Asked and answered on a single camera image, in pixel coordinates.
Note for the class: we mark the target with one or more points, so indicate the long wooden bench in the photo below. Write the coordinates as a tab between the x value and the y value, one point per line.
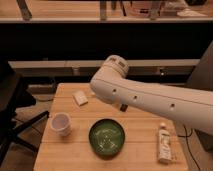
90	67

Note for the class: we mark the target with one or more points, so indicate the green round bowl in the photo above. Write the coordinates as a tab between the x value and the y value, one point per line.
106	137

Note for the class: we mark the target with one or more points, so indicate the black rectangular remote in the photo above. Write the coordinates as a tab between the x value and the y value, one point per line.
123	107

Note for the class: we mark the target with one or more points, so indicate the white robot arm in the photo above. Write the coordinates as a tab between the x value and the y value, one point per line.
188	106

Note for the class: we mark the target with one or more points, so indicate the black office chair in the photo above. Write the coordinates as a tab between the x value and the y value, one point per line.
13	95

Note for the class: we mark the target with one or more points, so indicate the white plastic bottle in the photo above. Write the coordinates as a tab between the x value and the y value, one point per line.
164	147

